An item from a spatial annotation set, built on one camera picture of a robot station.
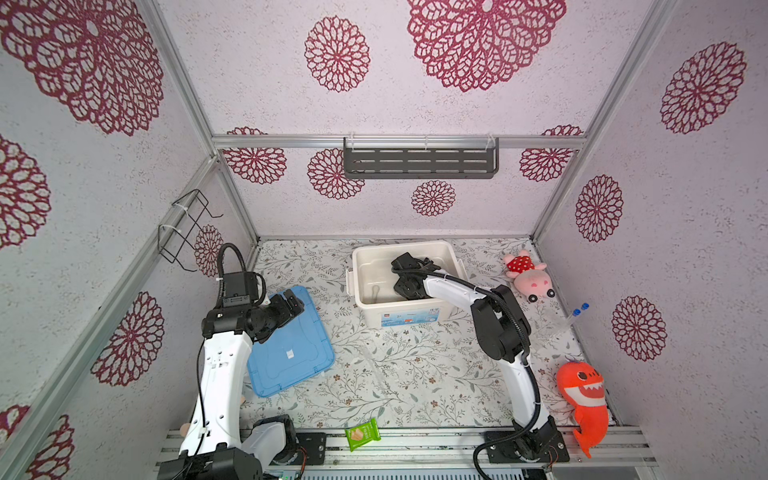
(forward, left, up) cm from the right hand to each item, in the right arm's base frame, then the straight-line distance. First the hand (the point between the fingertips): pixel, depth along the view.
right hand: (401, 285), depth 102 cm
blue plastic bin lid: (-24, +31, -2) cm, 39 cm away
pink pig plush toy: (+2, -43, +2) cm, 43 cm away
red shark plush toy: (-34, -46, +3) cm, 57 cm away
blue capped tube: (-16, -48, +10) cm, 51 cm away
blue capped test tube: (-14, -51, +10) cm, 54 cm away
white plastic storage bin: (+1, +10, -1) cm, 10 cm away
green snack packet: (-46, +10, -2) cm, 47 cm away
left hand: (-23, +29, +15) cm, 40 cm away
